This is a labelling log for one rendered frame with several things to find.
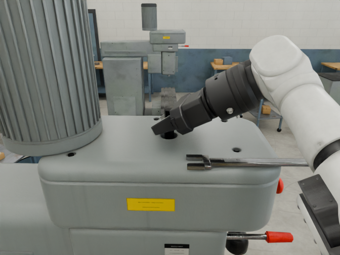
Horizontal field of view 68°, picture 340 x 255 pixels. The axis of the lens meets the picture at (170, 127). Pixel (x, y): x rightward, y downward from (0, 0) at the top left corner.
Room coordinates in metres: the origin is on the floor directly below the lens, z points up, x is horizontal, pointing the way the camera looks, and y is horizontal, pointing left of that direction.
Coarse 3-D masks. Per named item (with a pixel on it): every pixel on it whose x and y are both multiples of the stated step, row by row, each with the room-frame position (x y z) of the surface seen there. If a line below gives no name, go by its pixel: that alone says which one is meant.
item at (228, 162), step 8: (192, 160) 0.40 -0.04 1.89; (200, 160) 0.40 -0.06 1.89; (208, 160) 0.38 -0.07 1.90; (216, 160) 0.38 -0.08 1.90; (224, 160) 0.38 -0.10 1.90; (232, 160) 0.38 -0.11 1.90; (240, 160) 0.38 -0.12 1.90; (248, 160) 0.38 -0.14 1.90; (256, 160) 0.38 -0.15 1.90; (264, 160) 0.38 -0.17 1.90; (272, 160) 0.38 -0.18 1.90; (280, 160) 0.38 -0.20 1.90; (288, 160) 0.38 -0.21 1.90; (296, 160) 0.38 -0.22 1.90; (304, 160) 0.38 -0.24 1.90; (192, 168) 0.37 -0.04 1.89; (200, 168) 0.37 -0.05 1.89; (208, 168) 0.37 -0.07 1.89
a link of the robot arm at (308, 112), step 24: (288, 96) 0.34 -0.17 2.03; (312, 96) 0.31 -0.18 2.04; (288, 120) 0.32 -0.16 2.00; (312, 120) 0.28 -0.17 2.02; (336, 120) 0.26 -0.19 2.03; (312, 144) 0.25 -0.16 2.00; (336, 144) 0.23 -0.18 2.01; (312, 168) 0.25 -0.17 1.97; (336, 168) 0.21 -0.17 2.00; (312, 192) 0.21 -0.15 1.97; (336, 192) 0.20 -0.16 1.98; (336, 216) 0.19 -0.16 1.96; (336, 240) 0.18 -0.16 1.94
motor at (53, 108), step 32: (0, 0) 0.41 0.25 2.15; (32, 0) 0.42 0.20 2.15; (64, 0) 0.45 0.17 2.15; (0, 32) 0.41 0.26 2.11; (32, 32) 0.42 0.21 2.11; (64, 32) 0.45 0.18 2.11; (0, 64) 0.41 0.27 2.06; (32, 64) 0.41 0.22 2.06; (64, 64) 0.44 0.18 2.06; (0, 96) 0.41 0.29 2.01; (32, 96) 0.41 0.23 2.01; (64, 96) 0.44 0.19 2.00; (96, 96) 0.52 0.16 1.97; (0, 128) 0.43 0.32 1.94; (32, 128) 0.41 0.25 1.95; (64, 128) 0.43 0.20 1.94; (96, 128) 0.48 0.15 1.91
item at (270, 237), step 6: (228, 234) 0.40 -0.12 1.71; (234, 234) 0.40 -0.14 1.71; (240, 234) 0.40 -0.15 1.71; (246, 234) 0.40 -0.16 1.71; (252, 234) 0.40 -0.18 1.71; (258, 234) 0.40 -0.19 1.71; (264, 234) 0.40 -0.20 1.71; (270, 234) 0.39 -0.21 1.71; (276, 234) 0.39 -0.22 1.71; (282, 234) 0.39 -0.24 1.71; (288, 234) 0.39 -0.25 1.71; (270, 240) 0.38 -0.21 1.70; (276, 240) 0.38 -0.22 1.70; (282, 240) 0.38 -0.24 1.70; (288, 240) 0.38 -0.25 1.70
